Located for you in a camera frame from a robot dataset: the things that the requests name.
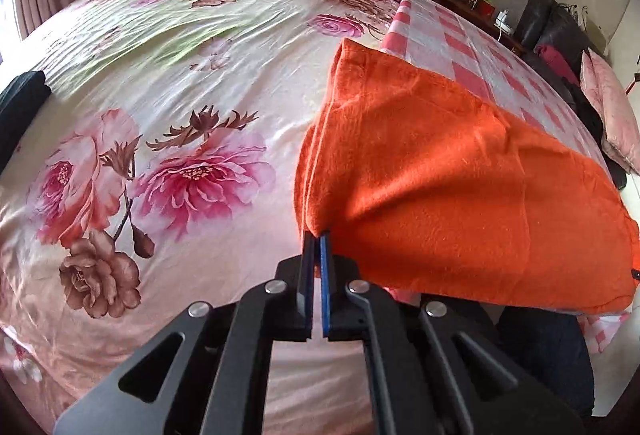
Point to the black leather chair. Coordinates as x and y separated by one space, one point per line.
555 22

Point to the orange pants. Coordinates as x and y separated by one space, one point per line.
450 190

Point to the person's leg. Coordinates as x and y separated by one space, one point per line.
545 355

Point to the pink cushion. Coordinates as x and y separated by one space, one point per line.
612 115

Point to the floral bed sheet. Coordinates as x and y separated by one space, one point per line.
175 80

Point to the red checkered cloth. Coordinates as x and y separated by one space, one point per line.
450 40

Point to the dark cloth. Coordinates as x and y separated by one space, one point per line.
20 105

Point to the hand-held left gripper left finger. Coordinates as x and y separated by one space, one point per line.
306 295

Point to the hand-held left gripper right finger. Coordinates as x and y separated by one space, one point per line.
325 285

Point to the dark wooden nightstand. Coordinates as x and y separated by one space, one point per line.
467 12

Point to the magenta cloth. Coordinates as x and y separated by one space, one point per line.
557 62

